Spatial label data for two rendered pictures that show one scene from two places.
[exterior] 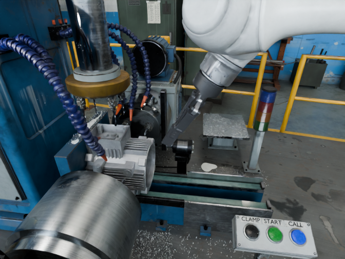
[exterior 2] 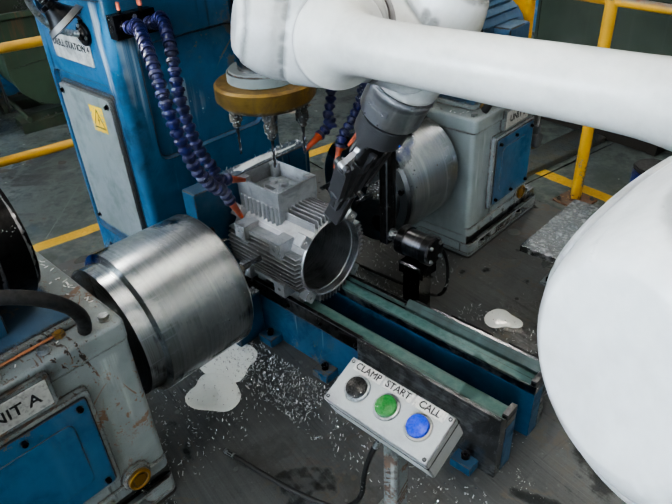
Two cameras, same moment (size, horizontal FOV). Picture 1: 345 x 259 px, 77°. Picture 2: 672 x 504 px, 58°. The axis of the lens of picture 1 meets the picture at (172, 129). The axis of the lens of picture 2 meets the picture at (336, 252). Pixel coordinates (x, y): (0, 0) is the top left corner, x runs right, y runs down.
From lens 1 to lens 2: 0.56 m
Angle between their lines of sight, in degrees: 32
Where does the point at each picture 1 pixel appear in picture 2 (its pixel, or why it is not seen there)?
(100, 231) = (159, 289)
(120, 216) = (199, 288)
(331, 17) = (356, 61)
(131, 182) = (280, 270)
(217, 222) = not seen: hidden behind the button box
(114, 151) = (270, 210)
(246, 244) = (337, 400)
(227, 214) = (424, 393)
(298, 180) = not seen: outside the picture
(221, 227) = not seen: hidden behind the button
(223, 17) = (244, 45)
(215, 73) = (370, 108)
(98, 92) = (242, 107)
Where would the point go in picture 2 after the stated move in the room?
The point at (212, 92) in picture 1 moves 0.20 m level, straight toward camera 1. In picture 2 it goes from (373, 140) to (255, 193)
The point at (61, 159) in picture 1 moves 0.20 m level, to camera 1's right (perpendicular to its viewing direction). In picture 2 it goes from (188, 197) to (269, 225)
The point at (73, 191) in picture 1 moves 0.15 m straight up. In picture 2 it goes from (159, 234) to (138, 147)
